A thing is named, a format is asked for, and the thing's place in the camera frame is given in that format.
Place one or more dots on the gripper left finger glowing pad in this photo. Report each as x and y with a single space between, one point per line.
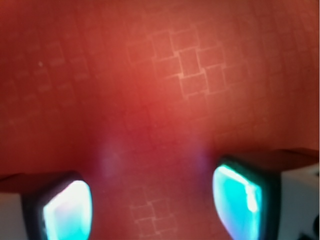
45 206

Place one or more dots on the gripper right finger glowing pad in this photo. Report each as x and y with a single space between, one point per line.
269 195

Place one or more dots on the red plastic tray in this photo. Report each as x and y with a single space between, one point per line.
142 96

